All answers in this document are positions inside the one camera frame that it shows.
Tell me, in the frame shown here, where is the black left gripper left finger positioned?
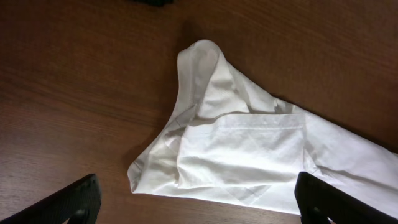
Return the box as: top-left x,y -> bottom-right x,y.
1,174 -> 101,224

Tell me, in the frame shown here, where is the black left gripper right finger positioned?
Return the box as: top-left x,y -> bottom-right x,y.
294,172 -> 397,224

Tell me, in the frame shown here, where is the white polo shirt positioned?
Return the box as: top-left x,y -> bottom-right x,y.
127,40 -> 397,217

